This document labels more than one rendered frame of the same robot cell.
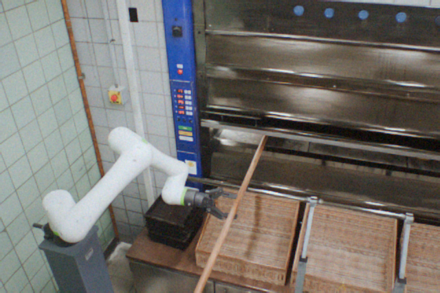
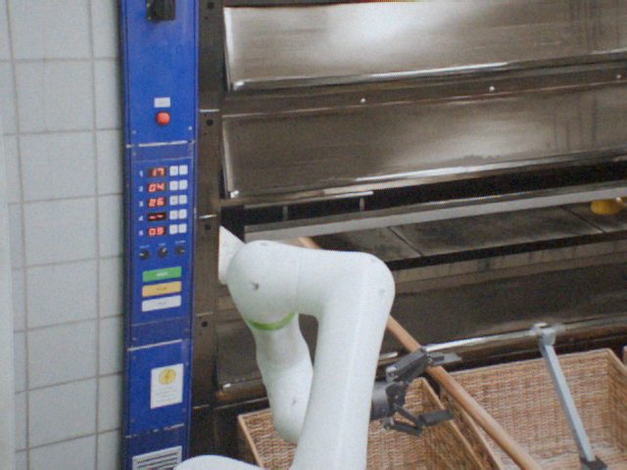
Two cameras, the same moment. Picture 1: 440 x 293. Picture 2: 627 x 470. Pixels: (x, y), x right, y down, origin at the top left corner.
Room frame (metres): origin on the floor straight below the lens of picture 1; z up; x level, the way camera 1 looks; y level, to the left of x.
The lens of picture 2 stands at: (0.33, 1.57, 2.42)
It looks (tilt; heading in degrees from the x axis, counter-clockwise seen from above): 23 degrees down; 315
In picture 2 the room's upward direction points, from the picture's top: 4 degrees clockwise
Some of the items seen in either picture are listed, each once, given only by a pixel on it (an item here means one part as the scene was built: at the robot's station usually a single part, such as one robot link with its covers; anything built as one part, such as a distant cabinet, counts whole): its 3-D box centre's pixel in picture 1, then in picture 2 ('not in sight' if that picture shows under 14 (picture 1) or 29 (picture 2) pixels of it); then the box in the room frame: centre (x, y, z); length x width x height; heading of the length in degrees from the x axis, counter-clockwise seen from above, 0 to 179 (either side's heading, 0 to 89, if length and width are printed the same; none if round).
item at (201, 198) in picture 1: (205, 201); (383, 399); (1.59, 0.07, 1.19); 0.09 x 0.07 x 0.08; 70
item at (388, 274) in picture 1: (344, 253); (572, 450); (1.61, -0.74, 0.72); 0.56 x 0.49 x 0.28; 70
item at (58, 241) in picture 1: (57, 228); not in sight; (1.37, 0.77, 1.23); 0.26 x 0.15 x 0.06; 71
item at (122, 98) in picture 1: (117, 94); not in sight; (2.33, 0.62, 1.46); 0.10 x 0.07 x 0.10; 70
